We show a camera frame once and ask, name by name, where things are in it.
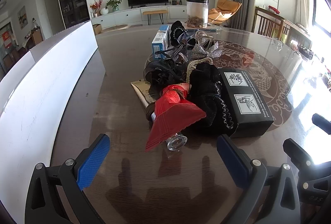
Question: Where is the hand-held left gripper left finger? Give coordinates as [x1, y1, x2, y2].
[24, 133, 111, 224]

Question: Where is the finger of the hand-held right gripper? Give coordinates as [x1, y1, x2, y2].
[283, 138, 331, 210]
[312, 113, 331, 133]

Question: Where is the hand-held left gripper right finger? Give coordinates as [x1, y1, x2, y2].
[217, 134, 302, 224]

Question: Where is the clear glass base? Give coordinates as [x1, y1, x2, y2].
[165, 133, 188, 152]

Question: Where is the black cardboard box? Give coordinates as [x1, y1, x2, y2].
[218, 68, 275, 138]

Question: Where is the brown paper packet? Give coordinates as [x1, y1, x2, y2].
[131, 79, 162, 111]

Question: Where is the pearl hair comb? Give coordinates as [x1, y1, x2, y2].
[186, 57, 213, 85]

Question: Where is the silver glitter bow clip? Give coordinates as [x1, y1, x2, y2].
[191, 42, 223, 60]

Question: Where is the black hair claw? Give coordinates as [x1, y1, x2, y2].
[143, 59, 187, 85]

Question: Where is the clear hair claw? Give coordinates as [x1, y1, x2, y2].
[195, 30, 215, 49]

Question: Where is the blue and white box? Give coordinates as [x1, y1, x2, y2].
[151, 25, 170, 59]

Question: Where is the brown glass-topped desktop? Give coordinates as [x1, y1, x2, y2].
[50, 21, 324, 224]

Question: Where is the clear acrylic stand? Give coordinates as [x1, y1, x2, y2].
[269, 38, 285, 50]

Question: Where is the white panel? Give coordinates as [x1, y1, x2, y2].
[0, 21, 99, 224]

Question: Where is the wooden chair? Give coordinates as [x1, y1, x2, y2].
[255, 6, 285, 38]
[281, 19, 312, 44]

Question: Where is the black slim hair clip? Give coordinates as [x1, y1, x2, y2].
[154, 33, 199, 60]

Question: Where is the black scrunchie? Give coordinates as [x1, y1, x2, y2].
[169, 20, 188, 46]

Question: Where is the white television cabinet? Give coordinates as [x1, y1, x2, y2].
[90, 4, 192, 29]

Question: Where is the orange lounge chair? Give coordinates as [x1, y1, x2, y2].
[208, 0, 242, 25]

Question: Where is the clear plastic jar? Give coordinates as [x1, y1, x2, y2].
[186, 0, 209, 29]

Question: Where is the red flower plant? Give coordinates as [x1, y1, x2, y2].
[90, 0, 103, 17]

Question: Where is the green potted plant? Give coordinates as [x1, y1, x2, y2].
[106, 0, 123, 13]

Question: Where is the wooden bench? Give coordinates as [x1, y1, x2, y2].
[143, 9, 168, 25]

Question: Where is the framed wall painting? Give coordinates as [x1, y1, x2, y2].
[18, 6, 28, 28]

